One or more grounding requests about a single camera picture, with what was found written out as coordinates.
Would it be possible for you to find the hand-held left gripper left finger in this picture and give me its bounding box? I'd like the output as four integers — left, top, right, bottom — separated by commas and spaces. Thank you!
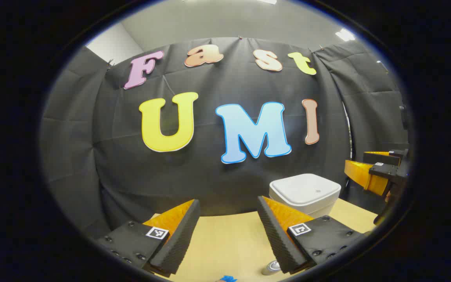
94, 199, 201, 277

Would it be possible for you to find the ceiling light panel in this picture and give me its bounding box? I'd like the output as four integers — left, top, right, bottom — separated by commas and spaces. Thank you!
335, 28, 356, 42

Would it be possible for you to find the white desktop garbage bin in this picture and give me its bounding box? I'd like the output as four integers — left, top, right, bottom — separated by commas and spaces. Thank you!
269, 174, 342, 219

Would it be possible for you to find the silver pop can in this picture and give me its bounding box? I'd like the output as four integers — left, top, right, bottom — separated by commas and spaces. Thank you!
262, 260, 281, 275

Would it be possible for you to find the black backdrop cloth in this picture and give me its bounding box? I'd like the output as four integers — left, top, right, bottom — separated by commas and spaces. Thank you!
40, 37, 410, 239

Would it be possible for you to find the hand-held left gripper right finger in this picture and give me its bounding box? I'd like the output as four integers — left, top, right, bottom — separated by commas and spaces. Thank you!
257, 196, 367, 275

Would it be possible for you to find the wooden desktop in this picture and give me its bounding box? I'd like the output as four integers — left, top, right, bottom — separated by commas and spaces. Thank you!
149, 198, 379, 282

